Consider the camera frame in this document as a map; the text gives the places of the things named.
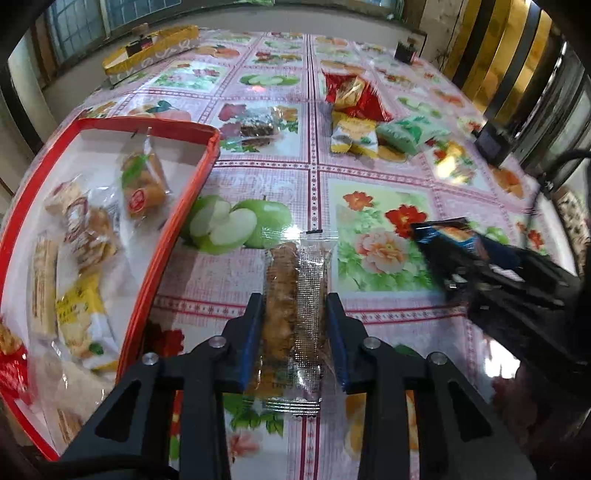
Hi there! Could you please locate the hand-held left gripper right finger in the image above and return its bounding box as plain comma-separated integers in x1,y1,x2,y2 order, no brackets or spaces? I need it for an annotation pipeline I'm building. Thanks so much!
325,292,539,480

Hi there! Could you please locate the yellow patterned box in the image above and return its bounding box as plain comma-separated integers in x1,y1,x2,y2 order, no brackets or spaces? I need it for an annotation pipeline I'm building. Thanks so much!
102,25,200,77

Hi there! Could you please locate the bright yellow snack packet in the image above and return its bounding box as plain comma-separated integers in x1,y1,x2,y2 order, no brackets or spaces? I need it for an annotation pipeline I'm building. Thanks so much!
54,277,118,372

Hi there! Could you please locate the gold and black door frame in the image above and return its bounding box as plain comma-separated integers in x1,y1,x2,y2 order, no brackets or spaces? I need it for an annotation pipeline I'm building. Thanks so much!
443,0,555,116

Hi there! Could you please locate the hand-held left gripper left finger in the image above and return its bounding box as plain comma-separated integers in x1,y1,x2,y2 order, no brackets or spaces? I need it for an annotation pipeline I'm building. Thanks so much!
58,292,266,480

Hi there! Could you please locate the black cable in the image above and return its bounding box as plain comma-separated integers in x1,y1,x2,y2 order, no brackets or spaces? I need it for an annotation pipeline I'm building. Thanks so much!
529,150,591,222

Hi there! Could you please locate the red tray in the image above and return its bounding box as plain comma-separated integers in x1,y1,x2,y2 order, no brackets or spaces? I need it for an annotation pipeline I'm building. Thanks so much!
0,117,221,462

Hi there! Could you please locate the green snack packet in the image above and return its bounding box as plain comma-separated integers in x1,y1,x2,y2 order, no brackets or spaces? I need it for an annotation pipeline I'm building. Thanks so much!
376,115,451,155

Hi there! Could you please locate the dark blue snack packet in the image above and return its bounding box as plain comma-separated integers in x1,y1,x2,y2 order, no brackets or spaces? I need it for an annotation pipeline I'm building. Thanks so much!
410,217,490,261

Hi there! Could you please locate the red cookie snack packet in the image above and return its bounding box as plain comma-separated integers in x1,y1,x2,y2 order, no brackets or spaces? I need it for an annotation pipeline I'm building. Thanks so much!
323,71,389,121

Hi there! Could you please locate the red foil snack packet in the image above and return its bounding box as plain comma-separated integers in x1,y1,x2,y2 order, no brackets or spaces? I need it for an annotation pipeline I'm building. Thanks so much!
0,318,31,407

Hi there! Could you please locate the yellow and white snack packet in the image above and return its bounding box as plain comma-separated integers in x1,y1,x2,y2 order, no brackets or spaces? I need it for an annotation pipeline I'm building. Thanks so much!
348,134,380,158
330,113,377,153

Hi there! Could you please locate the clear pastry pack orange label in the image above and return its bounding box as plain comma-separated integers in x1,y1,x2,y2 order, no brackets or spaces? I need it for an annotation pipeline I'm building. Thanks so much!
117,134,171,222

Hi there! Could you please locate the clear brown bar packet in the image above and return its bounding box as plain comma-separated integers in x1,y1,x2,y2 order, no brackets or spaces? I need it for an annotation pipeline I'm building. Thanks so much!
261,228,340,418

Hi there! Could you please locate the clear bag of brown cookies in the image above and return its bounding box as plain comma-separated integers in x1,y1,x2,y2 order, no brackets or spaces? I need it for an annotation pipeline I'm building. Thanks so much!
44,180,121,273

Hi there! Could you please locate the long beige cracker packet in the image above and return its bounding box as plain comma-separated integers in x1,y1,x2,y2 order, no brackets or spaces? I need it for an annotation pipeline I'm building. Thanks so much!
30,231,61,337

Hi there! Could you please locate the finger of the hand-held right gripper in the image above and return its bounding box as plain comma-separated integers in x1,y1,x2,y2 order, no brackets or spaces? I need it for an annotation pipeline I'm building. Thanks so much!
434,249,492,305

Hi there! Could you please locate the clear brownie packet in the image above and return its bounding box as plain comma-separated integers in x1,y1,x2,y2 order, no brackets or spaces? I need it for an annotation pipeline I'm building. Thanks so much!
221,105,284,151

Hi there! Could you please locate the barred window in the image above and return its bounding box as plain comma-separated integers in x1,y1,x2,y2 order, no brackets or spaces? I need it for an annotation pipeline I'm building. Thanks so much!
44,0,407,70

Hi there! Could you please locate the floral fruit print tablecloth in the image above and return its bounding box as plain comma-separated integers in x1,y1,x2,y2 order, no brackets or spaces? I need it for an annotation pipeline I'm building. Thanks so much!
55,28,573,480

